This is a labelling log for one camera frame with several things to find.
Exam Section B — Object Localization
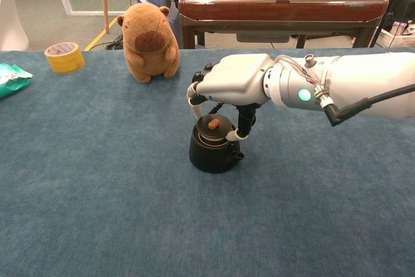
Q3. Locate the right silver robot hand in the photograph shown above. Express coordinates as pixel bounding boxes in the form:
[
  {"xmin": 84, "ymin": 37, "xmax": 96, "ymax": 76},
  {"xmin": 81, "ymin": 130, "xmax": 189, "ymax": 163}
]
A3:
[{"xmin": 187, "ymin": 53, "xmax": 276, "ymax": 142}]

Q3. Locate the teal wet wipes pack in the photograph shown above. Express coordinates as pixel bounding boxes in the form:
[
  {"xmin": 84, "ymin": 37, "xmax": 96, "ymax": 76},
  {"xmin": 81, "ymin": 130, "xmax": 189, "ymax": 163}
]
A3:
[{"xmin": 0, "ymin": 63, "xmax": 34, "ymax": 99}]

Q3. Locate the black equipment case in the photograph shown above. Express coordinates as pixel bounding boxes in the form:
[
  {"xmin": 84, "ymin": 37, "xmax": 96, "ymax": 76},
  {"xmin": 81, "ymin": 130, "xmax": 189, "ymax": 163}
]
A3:
[{"xmin": 385, "ymin": 0, "xmax": 415, "ymax": 30}]

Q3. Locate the black disc orange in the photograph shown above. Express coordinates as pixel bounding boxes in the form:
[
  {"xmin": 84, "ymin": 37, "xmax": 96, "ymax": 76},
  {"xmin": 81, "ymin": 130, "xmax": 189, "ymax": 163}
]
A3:
[{"xmin": 196, "ymin": 114, "xmax": 235, "ymax": 143}]

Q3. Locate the black tripod stand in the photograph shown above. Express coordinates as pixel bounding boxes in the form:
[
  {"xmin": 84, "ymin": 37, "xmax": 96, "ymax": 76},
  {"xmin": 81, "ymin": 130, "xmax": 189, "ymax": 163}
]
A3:
[{"xmin": 369, "ymin": 0, "xmax": 409, "ymax": 48}]

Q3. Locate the blue table mat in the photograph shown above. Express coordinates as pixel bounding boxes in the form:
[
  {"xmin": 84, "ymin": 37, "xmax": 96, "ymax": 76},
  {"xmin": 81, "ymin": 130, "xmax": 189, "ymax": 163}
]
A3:
[{"xmin": 0, "ymin": 48, "xmax": 415, "ymax": 277}]

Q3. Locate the yellow tape roll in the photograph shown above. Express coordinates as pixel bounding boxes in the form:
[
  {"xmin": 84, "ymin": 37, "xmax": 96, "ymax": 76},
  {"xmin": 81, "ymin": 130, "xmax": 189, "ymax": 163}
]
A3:
[{"xmin": 44, "ymin": 42, "xmax": 86, "ymax": 74}]

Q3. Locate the black teapot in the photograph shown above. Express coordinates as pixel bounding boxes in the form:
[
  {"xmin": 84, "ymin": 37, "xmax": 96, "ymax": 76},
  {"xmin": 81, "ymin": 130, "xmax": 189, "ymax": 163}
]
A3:
[{"xmin": 189, "ymin": 101, "xmax": 244, "ymax": 174}]

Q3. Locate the wooden mahjong table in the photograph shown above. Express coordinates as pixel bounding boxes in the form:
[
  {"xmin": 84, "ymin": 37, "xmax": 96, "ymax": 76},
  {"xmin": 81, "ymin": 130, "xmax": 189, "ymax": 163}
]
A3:
[{"xmin": 178, "ymin": 0, "xmax": 390, "ymax": 50}]

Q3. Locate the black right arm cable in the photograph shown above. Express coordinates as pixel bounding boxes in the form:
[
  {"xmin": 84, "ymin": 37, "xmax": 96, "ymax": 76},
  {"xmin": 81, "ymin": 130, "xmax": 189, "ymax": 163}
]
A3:
[{"xmin": 325, "ymin": 84, "xmax": 415, "ymax": 128}]

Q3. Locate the brown capybara plush toy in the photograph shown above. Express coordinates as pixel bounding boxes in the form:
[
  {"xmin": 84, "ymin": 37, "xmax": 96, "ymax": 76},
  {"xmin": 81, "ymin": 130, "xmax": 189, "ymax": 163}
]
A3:
[{"xmin": 116, "ymin": 2, "xmax": 180, "ymax": 83}]

